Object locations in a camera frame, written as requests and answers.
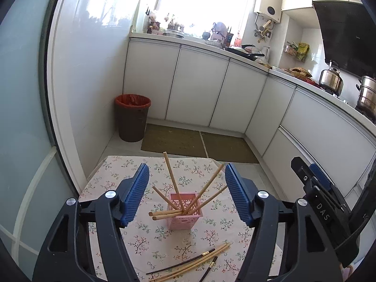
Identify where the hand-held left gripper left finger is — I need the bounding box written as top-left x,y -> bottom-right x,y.
32,162 -> 150,282

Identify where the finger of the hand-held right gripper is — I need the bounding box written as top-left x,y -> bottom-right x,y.
291,157 -> 321,194
308,164 -> 341,206

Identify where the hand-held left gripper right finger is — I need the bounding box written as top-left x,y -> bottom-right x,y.
225,163 -> 343,282

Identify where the bunch of light chopsticks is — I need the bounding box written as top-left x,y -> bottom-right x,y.
148,152 -> 228,221

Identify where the pink utensil holder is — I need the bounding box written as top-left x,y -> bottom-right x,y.
167,192 -> 204,230

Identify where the dark chopstick gold band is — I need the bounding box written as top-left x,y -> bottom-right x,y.
199,256 -> 219,282
146,249 -> 217,275

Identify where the light wooden chopstick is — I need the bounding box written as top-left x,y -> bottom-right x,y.
148,242 -> 228,279
151,243 -> 231,281
154,244 -> 233,282

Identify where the white cabinet drawer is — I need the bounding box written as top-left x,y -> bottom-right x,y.
280,90 -> 376,183
263,126 -> 371,197

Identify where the brown floor mat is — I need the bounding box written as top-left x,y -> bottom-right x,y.
141,123 -> 208,157
200,131 -> 260,164

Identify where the floral tablecloth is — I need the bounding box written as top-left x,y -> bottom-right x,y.
79,156 -> 259,282

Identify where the narrow white cabinet door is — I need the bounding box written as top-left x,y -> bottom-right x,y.
245,75 -> 296,157

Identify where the brown trash bin red liner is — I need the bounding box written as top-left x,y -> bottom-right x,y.
114,93 -> 152,142

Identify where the steel steamer pot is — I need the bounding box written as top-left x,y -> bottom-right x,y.
356,76 -> 376,115

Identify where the steel kettle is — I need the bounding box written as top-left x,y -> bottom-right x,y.
319,61 -> 344,96

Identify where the woven bamboo basket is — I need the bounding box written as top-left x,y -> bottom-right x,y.
289,67 -> 312,78

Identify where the white kitchen countertop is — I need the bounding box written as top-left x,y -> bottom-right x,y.
129,32 -> 376,124

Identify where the yellow green packet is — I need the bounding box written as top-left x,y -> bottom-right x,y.
295,43 -> 310,62

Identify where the black frying pan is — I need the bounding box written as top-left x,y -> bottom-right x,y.
225,45 -> 265,61

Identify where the frosted glass sliding door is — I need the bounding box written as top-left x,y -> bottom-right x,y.
0,0 -> 86,282

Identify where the black range hood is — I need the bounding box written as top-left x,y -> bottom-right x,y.
313,0 -> 376,77

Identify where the pale rounded ornament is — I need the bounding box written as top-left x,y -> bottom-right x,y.
211,22 -> 230,36

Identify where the white water heater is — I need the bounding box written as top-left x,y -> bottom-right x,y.
254,0 -> 283,23

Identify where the cluster of small jars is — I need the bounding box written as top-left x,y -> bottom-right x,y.
147,13 -> 185,36

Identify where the white cutting board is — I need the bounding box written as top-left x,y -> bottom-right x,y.
133,0 -> 150,33

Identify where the kitchen window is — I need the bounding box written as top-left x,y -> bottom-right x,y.
147,0 -> 253,39

